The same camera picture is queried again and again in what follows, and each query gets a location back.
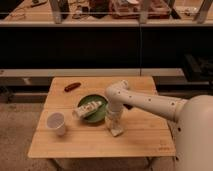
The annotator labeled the white sponge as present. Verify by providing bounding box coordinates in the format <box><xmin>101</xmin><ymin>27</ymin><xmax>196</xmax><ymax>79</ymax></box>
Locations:
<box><xmin>108</xmin><ymin>126</ymin><xmax>123</xmax><ymax>137</ymax></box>

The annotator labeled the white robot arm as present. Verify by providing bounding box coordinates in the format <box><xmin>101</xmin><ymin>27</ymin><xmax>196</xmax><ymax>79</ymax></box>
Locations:
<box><xmin>105</xmin><ymin>80</ymin><xmax>213</xmax><ymax>171</ymax></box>

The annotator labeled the green plate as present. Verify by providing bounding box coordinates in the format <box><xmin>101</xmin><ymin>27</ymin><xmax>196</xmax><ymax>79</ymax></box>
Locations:
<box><xmin>78</xmin><ymin>94</ymin><xmax>108</xmax><ymax>123</ymax></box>

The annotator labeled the black phone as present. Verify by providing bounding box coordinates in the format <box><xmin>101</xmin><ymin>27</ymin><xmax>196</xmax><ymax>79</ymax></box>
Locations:
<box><xmin>124</xmin><ymin>104</ymin><xmax>133</xmax><ymax>110</ymax></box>

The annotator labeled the white food package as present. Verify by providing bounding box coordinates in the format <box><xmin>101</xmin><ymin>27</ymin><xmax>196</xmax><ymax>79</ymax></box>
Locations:
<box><xmin>72</xmin><ymin>101</ymin><xmax>102</xmax><ymax>119</ymax></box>

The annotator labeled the wooden folding table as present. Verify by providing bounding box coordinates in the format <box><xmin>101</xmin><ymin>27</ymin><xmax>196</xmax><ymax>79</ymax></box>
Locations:
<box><xmin>28</xmin><ymin>77</ymin><xmax>175</xmax><ymax>158</ymax></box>

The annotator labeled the brown sausage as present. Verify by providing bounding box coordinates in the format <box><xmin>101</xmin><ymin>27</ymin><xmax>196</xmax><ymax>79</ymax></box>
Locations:
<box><xmin>64</xmin><ymin>82</ymin><xmax>81</xmax><ymax>92</ymax></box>

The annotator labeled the clear plastic cup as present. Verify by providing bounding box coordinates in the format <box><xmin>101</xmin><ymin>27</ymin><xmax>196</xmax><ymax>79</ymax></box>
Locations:
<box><xmin>46</xmin><ymin>113</ymin><xmax>66</xmax><ymax>136</ymax></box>

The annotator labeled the long workbench shelf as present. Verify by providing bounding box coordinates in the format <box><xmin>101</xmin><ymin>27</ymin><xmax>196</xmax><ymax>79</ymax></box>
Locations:
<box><xmin>0</xmin><ymin>0</ymin><xmax>213</xmax><ymax>27</ymax></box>

